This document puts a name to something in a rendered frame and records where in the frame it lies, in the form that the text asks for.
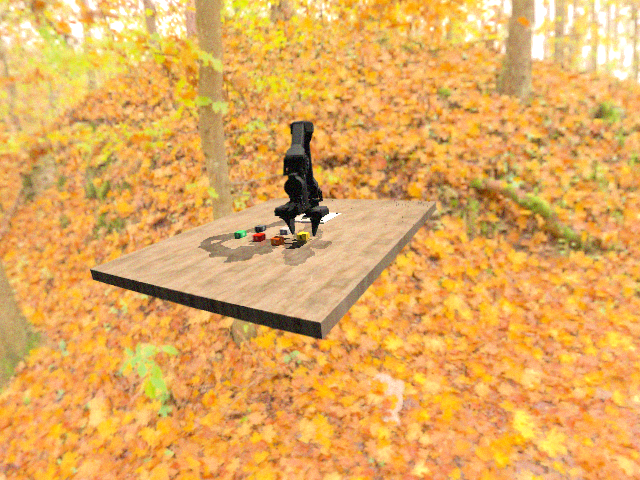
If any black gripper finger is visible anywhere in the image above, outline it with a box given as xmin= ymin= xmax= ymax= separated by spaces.
xmin=279 ymin=217 xmax=295 ymax=235
xmin=309 ymin=217 xmax=322 ymax=236

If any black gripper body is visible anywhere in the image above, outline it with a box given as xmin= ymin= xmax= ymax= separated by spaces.
xmin=274 ymin=190 xmax=329 ymax=218

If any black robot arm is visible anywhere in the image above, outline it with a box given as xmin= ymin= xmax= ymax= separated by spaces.
xmin=281 ymin=121 xmax=323 ymax=219

